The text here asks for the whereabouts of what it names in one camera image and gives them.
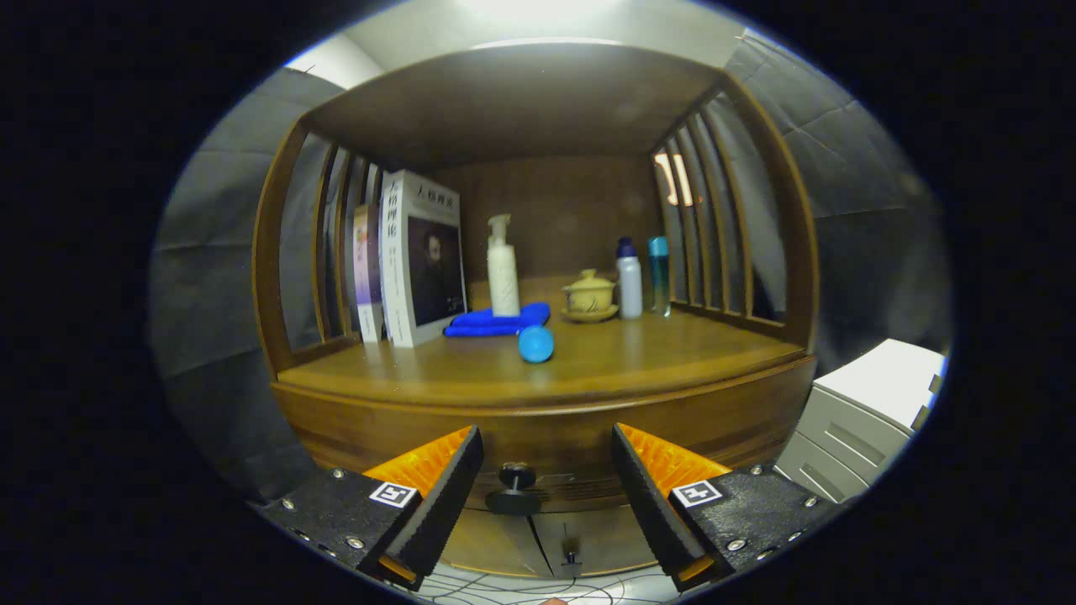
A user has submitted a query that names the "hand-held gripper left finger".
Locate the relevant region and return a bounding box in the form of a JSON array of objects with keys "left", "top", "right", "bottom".
[{"left": 259, "top": 424, "right": 487, "bottom": 592}]

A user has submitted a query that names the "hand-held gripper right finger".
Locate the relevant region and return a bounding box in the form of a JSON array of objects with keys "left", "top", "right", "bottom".
[{"left": 610, "top": 423, "right": 844, "bottom": 594}]

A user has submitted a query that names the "wooden drawer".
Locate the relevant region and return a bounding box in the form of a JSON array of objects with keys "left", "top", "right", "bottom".
[{"left": 273, "top": 357, "right": 818, "bottom": 517}]

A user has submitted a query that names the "blue white tube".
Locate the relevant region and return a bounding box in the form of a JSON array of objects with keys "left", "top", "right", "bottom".
[{"left": 518, "top": 324, "right": 556, "bottom": 365}]

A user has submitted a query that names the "wooden cabinet door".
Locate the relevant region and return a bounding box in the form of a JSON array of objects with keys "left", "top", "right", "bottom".
[
  {"left": 439, "top": 507, "right": 553, "bottom": 581},
  {"left": 530, "top": 502, "right": 665, "bottom": 581}
]

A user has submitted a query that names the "wooden countertop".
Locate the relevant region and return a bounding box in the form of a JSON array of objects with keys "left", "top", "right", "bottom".
[{"left": 276, "top": 286, "right": 816, "bottom": 413}]

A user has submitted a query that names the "white drawer unit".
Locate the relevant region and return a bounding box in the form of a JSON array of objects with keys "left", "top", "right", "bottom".
[{"left": 773, "top": 339, "right": 947, "bottom": 505}]

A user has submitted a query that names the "wooden cabinet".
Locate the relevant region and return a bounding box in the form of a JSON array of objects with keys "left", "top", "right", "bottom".
[{"left": 252, "top": 42, "right": 820, "bottom": 581}]

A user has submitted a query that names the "blue folded cloth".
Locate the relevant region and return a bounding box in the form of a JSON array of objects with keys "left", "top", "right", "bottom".
[{"left": 443, "top": 302, "right": 552, "bottom": 339}]

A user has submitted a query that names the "beige lidded teacup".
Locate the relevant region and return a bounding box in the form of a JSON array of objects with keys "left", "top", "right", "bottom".
[{"left": 561, "top": 269, "right": 620, "bottom": 324}]

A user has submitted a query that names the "white bottle blue cap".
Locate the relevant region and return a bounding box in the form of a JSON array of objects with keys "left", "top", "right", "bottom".
[{"left": 615, "top": 237, "right": 644, "bottom": 320}]

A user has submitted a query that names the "teal bottle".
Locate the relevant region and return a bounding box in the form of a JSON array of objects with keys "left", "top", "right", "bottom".
[{"left": 646, "top": 236, "right": 672, "bottom": 318}]

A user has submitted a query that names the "white pump bottle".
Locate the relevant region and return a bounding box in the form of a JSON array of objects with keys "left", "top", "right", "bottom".
[{"left": 487, "top": 213, "right": 521, "bottom": 318}]

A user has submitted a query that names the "white portrait book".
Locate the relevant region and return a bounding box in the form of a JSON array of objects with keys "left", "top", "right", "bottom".
[{"left": 380, "top": 170, "right": 468, "bottom": 349}]

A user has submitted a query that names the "purple book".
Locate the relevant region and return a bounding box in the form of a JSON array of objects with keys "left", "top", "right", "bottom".
[{"left": 352, "top": 203, "right": 386, "bottom": 344}]

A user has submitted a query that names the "ceiling light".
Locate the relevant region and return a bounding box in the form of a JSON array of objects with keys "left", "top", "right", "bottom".
[{"left": 458, "top": 0, "right": 631, "bottom": 22}]

